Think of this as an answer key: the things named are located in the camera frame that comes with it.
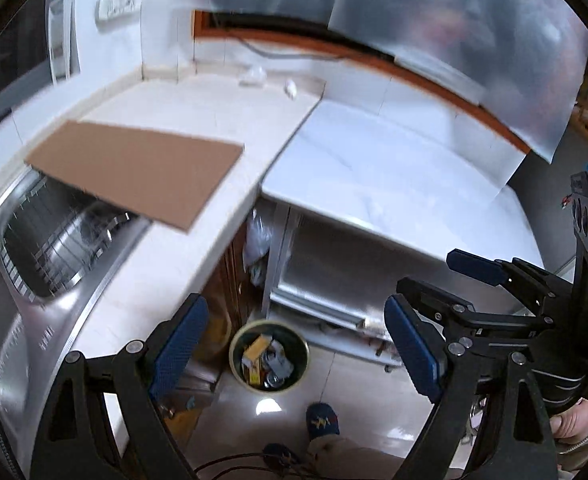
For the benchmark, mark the person's right hand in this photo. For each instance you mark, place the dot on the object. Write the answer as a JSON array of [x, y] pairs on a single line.
[[574, 422]]

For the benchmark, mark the brown wooden cabinet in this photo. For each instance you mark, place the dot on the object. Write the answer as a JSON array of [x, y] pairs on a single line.
[[224, 310]]

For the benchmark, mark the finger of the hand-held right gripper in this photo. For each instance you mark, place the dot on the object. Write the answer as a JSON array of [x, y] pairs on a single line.
[[426, 295], [476, 266]]

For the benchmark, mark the clear plastic bag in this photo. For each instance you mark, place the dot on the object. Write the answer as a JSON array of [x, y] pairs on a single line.
[[256, 245]]

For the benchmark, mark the dark round trash bin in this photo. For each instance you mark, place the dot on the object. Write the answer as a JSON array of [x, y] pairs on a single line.
[[236, 360]]

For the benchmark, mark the small white bottle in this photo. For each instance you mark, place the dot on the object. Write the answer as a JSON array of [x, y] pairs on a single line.
[[290, 88]]

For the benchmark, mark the clear plastic piece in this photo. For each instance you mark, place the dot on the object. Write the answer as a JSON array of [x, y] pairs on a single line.
[[252, 76]]

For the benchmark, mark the white wall holder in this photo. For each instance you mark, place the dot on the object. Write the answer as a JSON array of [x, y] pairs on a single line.
[[63, 40]]

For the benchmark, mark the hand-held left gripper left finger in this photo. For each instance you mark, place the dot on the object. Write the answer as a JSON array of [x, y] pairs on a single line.
[[179, 345]]

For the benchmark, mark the dark blue slipper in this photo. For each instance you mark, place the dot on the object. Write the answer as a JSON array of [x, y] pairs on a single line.
[[323, 421], [280, 454]]

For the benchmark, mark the window with grey frame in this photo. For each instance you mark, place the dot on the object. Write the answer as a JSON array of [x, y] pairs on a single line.
[[9, 50]]

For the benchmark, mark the stainless steel sink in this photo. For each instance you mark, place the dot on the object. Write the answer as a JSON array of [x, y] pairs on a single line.
[[19, 320]]

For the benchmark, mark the steel cabinet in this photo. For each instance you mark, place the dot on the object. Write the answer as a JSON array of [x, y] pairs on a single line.
[[324, 280]]

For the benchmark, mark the brown cardboard sheet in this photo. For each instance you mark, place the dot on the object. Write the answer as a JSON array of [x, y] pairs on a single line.
[[134, 170]]

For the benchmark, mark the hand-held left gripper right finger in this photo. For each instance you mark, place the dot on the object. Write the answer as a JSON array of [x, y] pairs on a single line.
[[411, 350]]

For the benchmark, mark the translucent plastic film sheet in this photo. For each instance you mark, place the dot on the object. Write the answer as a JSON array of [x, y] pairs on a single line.
[[399, 15]]

